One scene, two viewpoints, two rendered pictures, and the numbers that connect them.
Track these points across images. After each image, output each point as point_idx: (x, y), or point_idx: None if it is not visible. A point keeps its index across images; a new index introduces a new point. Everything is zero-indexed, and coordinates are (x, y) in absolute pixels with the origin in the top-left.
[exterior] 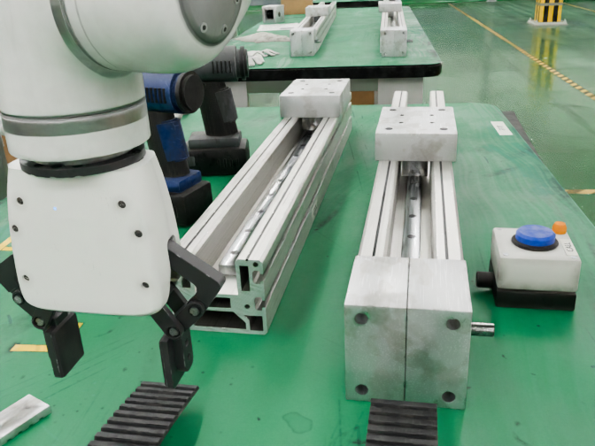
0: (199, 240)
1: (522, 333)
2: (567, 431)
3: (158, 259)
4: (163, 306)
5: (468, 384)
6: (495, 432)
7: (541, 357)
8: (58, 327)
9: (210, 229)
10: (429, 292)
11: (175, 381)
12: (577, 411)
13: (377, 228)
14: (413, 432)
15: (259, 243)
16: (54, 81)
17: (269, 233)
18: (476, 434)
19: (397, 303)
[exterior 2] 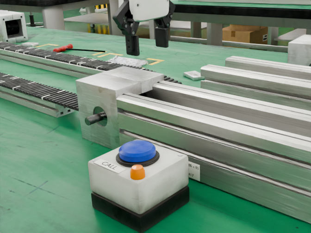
0: (245, 60)
1: None
2: (34, 152)
3: (119, 1)
4: (125, 21)
5: (93, 144)
6: (61, 139)
7: (77, 170)
8: (157, 28)
9: (260, 63)
10: (102, 77)
11: (127, 52)
12: (36, 160)
13: (203, 92)
14: (73, 101)
15: (222, 69)
16: None
17: (235, 71)
18: (67, 135)
19: (106, 72)
